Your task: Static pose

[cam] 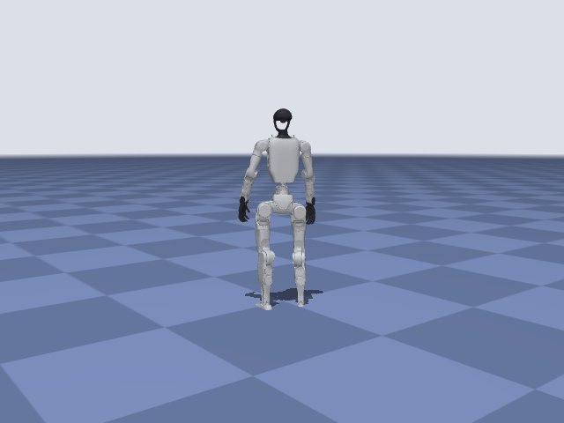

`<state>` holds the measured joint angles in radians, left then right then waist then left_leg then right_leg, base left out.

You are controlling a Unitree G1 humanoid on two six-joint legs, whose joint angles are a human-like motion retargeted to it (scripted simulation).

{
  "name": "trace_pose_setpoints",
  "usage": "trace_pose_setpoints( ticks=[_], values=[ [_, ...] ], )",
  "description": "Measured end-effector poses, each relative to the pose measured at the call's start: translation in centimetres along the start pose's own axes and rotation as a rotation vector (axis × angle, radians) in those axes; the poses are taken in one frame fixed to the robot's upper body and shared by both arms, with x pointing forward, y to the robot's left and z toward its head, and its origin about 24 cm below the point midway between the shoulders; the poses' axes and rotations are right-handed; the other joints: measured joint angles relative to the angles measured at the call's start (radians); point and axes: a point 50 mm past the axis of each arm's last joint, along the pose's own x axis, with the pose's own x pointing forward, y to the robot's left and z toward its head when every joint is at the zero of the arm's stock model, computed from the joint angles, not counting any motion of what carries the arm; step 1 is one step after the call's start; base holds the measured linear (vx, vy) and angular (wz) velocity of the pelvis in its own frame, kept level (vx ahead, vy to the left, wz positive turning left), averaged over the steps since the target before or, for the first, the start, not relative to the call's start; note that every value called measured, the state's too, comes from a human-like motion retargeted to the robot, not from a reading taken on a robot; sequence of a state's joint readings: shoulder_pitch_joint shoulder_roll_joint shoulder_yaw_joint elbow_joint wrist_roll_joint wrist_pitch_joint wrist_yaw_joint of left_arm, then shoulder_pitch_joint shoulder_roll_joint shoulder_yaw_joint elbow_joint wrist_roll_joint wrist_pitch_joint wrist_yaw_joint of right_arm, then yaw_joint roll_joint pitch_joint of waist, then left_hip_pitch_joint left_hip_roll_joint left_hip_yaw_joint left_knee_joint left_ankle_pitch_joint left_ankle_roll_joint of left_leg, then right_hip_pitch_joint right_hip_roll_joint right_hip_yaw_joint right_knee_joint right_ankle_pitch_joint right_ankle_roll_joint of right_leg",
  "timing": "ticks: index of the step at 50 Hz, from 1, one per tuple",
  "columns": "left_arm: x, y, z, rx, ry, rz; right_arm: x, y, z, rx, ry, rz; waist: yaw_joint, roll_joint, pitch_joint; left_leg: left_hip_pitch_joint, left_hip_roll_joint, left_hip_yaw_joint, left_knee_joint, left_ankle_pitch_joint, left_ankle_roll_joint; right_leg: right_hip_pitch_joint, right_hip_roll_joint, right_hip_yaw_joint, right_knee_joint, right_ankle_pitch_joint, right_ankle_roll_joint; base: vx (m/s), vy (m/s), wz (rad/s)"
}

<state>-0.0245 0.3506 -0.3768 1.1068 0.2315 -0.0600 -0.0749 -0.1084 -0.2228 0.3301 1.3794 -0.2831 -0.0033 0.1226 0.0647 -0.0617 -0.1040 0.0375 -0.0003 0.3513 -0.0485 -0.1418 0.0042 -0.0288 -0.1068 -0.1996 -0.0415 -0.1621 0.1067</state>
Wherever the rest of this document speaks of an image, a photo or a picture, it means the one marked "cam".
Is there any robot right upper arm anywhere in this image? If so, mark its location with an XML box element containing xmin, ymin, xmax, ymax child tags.
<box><xmin>299</xmin><ymin>140</ymin><xmax>314</xmax><ymax>179</ymax></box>

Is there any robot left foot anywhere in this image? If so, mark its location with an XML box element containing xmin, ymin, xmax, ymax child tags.
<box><xmin>256</xmin><ymin>301</ymin><xmax>272</xmax><ymax>310</ymax></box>

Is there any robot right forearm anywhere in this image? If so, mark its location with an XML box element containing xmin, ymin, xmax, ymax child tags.
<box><xmin>305</xmin><ymin>175</ymin><xmax>315</xmax><ymax>204</ymax></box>

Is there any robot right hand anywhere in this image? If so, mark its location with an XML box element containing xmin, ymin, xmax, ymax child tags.
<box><xmin>306</xmin><ymin>197</ymin><xmax>315</xmax><ymax>224</ymax></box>

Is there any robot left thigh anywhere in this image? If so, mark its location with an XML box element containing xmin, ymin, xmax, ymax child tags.
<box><xmin>255</xmin><ymin>201</ymin><xmax>275</xmax><ymax>265</ymax></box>

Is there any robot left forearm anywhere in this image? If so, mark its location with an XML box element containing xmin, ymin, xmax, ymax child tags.
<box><xmin>240</xmin><ymin>169</ymin><xmax>254</xmax><ymax>202</ymax></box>

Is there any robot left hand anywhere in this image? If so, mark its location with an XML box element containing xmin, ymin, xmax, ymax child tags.
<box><xmin>239</xmin><ymin>197</ymin><xmax>250</xmax><ymax>222</ymax></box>

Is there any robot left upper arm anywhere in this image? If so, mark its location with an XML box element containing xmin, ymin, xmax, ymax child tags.
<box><xmin>246</xmin><ymin>139</ymin><xmax>270</xmax><ymax>179</ymax></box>

